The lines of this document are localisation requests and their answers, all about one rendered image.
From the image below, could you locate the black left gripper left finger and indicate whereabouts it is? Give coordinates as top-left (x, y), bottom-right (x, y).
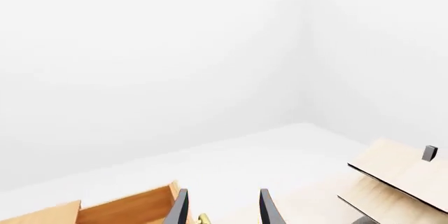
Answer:
top-left (162, 188), bottom-right (190, 224)

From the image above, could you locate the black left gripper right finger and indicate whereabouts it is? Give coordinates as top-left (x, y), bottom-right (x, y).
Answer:
top-left (259, 188), bottom-right (288, 224)

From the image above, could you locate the wooden cabinet drawer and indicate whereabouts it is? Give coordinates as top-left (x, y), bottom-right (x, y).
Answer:
top-left (76, 180), bottom-right (197, 224)

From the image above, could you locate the wooden cabinet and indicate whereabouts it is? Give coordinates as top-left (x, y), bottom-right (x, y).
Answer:
top-left (0, 199), bottom-right (83, 224)

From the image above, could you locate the small dark grey block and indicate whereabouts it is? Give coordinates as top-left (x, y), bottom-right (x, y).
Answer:
top-left (421, 144), bottom-right (439, 162)

